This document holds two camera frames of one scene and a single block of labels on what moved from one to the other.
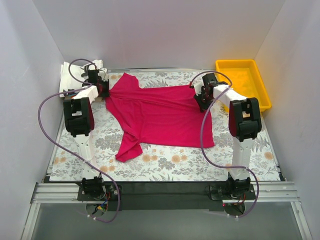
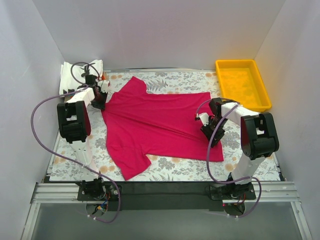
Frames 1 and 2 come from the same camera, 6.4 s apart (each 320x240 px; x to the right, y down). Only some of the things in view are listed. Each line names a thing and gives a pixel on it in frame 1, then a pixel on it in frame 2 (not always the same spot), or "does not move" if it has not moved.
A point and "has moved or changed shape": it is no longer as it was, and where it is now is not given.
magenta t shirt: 169,115 has moved or changed shape
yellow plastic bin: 247,80 does not move
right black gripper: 200,100 → 213,131
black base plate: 160,196 does not move
